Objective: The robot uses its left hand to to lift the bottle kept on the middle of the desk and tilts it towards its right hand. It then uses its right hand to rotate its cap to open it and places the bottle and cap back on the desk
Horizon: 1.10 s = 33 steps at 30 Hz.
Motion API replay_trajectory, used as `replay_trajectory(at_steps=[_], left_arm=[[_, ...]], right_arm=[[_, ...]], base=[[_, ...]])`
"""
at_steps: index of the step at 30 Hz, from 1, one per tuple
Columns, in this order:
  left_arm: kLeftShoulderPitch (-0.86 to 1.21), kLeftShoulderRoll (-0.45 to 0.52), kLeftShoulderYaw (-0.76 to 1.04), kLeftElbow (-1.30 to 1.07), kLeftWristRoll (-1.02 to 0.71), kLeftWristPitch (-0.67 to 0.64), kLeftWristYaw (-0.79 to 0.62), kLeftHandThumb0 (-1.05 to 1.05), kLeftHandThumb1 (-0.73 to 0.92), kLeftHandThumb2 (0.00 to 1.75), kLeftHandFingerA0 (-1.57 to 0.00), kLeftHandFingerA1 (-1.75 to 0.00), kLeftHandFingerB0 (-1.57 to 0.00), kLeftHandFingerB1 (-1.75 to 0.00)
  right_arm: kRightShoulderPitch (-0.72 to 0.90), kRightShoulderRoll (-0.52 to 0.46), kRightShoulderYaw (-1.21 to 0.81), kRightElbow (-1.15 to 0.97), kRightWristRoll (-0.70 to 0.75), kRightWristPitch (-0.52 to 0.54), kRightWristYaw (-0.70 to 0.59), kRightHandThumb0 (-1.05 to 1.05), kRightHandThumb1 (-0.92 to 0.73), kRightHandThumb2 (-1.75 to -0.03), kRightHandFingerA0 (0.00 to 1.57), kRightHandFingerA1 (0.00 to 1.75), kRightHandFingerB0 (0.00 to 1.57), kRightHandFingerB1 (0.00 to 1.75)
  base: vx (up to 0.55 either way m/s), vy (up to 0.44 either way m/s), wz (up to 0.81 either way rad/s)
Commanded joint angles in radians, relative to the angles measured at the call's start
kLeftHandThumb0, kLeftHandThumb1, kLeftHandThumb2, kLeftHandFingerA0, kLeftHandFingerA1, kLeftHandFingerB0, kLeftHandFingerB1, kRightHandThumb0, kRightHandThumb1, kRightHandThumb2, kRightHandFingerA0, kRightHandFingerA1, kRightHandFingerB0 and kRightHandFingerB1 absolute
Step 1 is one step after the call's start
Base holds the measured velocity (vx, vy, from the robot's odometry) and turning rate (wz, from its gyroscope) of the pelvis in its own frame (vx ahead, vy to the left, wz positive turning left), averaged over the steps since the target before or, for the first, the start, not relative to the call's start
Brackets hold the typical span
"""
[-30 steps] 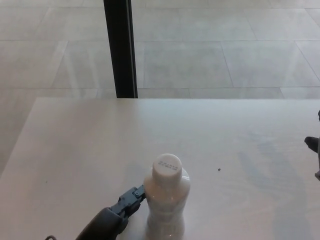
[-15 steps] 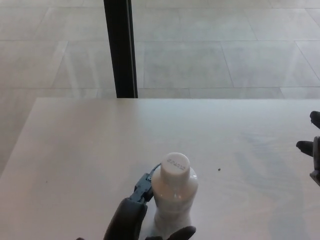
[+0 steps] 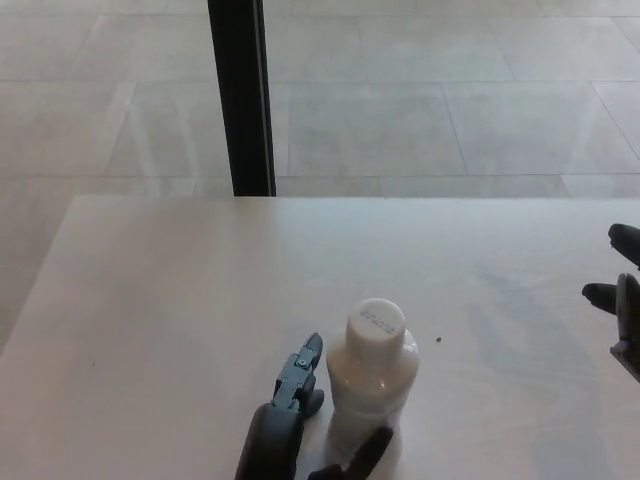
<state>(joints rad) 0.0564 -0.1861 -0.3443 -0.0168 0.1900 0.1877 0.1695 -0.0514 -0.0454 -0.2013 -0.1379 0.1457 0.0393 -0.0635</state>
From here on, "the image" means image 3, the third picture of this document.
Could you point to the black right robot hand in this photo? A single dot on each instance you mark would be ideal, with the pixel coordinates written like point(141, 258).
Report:
point(627, 310)

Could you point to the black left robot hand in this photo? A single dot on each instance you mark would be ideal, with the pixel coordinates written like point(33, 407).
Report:
point(272, 440)

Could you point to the clear plastic bottle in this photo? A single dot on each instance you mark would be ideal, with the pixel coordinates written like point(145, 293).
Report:
point(367, 390)

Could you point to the white screw cap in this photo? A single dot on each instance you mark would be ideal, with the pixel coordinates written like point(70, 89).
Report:
point(375, 325)

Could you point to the black vertical frame post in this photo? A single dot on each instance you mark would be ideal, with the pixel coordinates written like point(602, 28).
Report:
point(242, 100)

